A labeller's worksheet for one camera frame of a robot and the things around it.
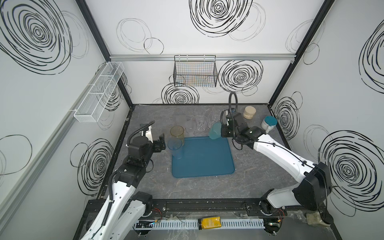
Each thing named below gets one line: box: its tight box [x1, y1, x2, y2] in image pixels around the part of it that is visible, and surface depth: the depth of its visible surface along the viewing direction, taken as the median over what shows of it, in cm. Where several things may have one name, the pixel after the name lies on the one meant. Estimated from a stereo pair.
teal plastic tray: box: [172, 136, 235, 178], surface depth 92 cm
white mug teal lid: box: [261, 115, 278, 134], surface depth 102 cm
